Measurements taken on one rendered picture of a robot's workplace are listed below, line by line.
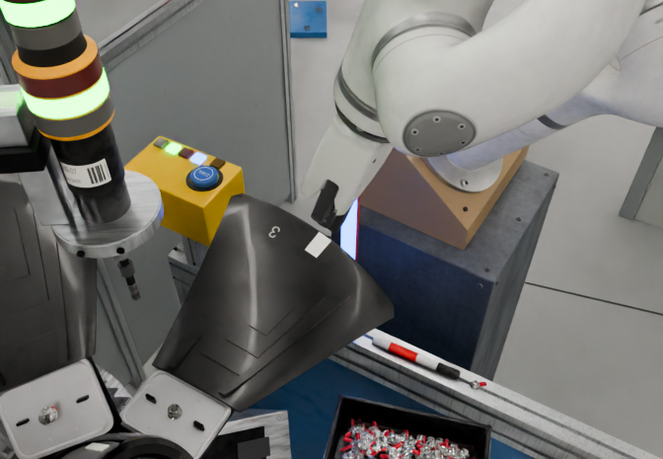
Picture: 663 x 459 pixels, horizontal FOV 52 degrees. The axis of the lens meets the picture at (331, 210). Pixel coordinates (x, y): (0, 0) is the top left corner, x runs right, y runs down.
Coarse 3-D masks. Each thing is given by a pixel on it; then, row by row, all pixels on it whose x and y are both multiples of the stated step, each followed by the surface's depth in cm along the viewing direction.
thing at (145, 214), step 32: (0, 128) 37; (32, 128) 39; (0, 160) 38; (32, 160) 38; (32, 192) 41; (64, 192) 42; (64, 224) 43; (96, 224) 43; (128, 224) 43; (160, 224) 44; (96, 256) 42
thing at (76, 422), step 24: (24, 384) 56; (48, 384) 56; (72, 384) 56; (96, 384) 56; (0, 408) 57; (24, 408) 57; (72, 408) 56; (96, 408) 56; (24, 432) 57; (48, 432) 56; (72, 432) 56; (96, 432) 56; (24, 456) 57
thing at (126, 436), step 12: (108, 432) 58; (120, 432) 58; (84, 444) 56; (108, 444) 54; (120, 444) 53; (132, 444) 54; (144, 444) 54; (156, 444) 55; (168, 444) 56; (48, 456) 59; (60, 456) 56; (72, 456) 55; (84, 456) 54; (96, 456) 52; (108, 456) 52; (120, 456) 53; (132, 456) 54; (144, 456) 55; (156, 456) 55; (168, 456) 55; (180, 456) 56
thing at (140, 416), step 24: (144, 384) 66; (168, 384) 66; (144, 408) 64; (192, 408) 64; (216, 408) 64; (144, 432) 62; (168, 432) 62; (192, 432) 62; (216, 432) 62; (192, 456) 61
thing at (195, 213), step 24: (168, 144) 108; (144, 168) 104; (168, 168) 104; (192, 168) 104; (240, 168) 104; (168, 192) 100; (192, 192) 100; (216, 192) 100; (240, 192) 106; (168, 216) 104; (192, 216) 101; (216, 216) 102
